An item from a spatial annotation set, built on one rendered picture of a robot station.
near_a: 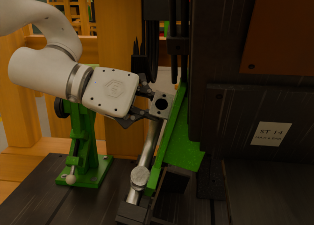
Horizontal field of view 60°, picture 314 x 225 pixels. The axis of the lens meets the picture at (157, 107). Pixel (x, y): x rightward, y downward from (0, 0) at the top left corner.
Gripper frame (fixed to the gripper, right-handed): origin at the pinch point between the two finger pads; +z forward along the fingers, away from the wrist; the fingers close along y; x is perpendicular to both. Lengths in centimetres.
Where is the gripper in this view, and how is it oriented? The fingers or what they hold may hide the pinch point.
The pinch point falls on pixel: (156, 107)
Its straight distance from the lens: 58.1
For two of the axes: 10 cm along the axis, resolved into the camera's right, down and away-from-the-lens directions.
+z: 9.6, 2.9, -0.3
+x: -0.8, 3.5, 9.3
